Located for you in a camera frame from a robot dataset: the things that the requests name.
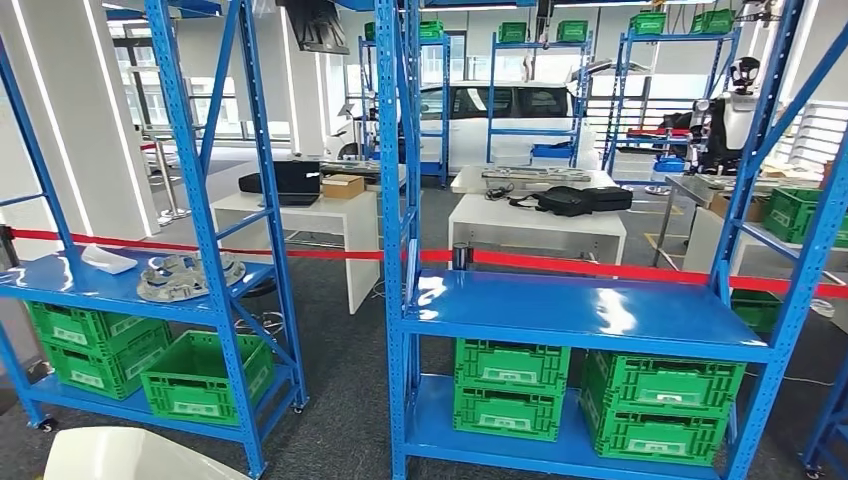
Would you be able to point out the black soft case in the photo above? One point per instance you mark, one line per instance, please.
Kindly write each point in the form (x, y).
(248, 183)

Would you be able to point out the white car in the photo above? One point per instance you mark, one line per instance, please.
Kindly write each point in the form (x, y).
(470, 136)

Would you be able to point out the long grey metal panel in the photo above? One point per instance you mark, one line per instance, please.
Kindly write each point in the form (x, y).
(536, 174)

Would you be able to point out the white table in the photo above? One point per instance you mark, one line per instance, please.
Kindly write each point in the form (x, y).
(530, 228)
(702, 238)
(331, 212)

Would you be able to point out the black round stool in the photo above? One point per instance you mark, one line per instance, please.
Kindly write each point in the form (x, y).
(258, 288)

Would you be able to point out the blue storage bin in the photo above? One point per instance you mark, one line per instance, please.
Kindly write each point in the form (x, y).
(551, 152)
(669, 166)

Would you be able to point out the white robot shoulder shell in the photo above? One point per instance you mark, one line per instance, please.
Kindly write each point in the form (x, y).
(132, 457)

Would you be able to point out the cardboard box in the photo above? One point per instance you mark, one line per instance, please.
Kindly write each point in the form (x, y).
(722, 206)
(343, 187)

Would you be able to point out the long red barrier tape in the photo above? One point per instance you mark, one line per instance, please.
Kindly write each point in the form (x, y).
(563, 263)

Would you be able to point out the white curved plastic part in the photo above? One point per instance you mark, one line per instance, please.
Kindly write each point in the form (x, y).
(109, 262)

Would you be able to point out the black laptop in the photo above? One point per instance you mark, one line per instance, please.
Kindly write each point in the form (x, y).
(298, 179)

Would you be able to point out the chrome stanchion post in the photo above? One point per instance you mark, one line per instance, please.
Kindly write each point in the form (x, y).
(173, 214)

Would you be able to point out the black backpack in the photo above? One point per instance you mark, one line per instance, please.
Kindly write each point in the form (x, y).
(563, 201)

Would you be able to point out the grey cast metal part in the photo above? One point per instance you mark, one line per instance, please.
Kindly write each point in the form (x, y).
(185, 278)

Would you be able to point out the black overhead monitor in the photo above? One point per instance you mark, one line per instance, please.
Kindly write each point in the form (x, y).
(318, 26)

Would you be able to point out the black hard case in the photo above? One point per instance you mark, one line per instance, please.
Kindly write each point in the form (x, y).
(609, 199)

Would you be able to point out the black stanchion post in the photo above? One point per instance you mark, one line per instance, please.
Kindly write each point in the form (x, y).
(8, 248)
(462, 257)

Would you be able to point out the green plastic crate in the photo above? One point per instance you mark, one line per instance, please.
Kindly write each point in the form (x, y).
(647, 23)
(507, 417)
(662, 384)
(99, 371)
(66, 324)
(788, 215)
(432, 30)
(712, 21)
(370, 32)
(512, 33)
(755, 311)
(199, 391)
(510, 364)
(572, 31)
(652, 437)

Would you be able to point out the black and white humanoid robot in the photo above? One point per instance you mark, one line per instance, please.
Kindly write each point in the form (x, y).
(732, 126)

